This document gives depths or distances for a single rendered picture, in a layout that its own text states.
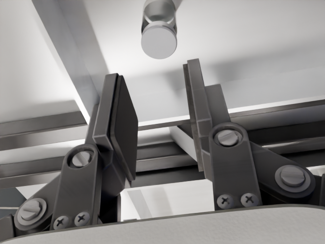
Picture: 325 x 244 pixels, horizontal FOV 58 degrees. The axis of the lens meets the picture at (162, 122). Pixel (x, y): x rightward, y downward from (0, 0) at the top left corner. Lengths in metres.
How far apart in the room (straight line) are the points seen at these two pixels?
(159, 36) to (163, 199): 0.24
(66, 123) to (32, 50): 0.06
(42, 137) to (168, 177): 0.12
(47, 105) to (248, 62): 0.17
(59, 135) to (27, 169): 0.08
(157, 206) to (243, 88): 0.21
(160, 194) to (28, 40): 0.22
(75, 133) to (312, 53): 0.20
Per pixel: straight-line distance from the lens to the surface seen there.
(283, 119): 0.29
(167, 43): 0.17
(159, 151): 0.28
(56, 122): 0.27
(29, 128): 0.28
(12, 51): 0.25
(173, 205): 0.38
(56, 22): 0.21
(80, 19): 0.22
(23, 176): 0.33
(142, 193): 0.36
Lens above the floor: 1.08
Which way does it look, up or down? 46 degrees down
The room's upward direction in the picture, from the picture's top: 180 degrees clockwise
